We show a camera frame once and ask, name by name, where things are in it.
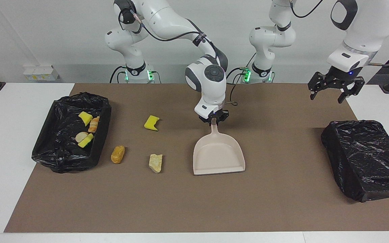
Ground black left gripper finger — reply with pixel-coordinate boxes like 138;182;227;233
308;72;325;101
338;77;365;104

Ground beige plastic dustpan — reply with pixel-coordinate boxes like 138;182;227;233
193;118;245;176

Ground notched yellow sponge piece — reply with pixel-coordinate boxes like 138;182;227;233
144;115;160;132

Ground orange-brown bread roll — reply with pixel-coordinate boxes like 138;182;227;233
110;145;126;164

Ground orange striped toy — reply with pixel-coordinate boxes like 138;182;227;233
88;116;100;133

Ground yellow sponge wedge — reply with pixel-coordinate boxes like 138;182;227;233
78;111;94;127

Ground green and yellow sponge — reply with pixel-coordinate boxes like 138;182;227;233
78;133;95;149

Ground open bin black bag liner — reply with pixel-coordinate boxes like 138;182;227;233
31;92;112;173

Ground box covered by black bag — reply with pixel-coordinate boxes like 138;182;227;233
321;120;389;203

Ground brown paper table mat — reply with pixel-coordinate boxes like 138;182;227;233
4;83;389;233

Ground black arm base cable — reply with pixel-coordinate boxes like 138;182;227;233
109;65;127;84
228;67;249;84

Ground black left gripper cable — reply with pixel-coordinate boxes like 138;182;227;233
289;0;389;67

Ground white wall socket box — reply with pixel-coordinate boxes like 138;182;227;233
23;65;60;81

